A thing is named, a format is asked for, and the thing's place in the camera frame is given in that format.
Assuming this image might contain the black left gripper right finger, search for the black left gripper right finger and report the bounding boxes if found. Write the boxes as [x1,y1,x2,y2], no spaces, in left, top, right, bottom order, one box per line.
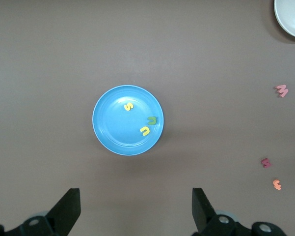
[191,187,285,236]

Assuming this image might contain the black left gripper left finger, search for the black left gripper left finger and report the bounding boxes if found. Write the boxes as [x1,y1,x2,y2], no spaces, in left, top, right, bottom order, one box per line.
[0,188,81,236]

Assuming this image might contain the blue plate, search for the blue plate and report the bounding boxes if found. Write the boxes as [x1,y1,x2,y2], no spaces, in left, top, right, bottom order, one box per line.
[92,85,164,156]

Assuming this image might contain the pink foam letter w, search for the pink foam letter w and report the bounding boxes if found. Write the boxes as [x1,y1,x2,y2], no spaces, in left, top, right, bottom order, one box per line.
[274,85,289,98]

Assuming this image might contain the beige plate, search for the beige plate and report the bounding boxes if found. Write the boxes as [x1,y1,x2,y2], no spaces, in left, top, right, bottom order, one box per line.
[273,0,295,39]

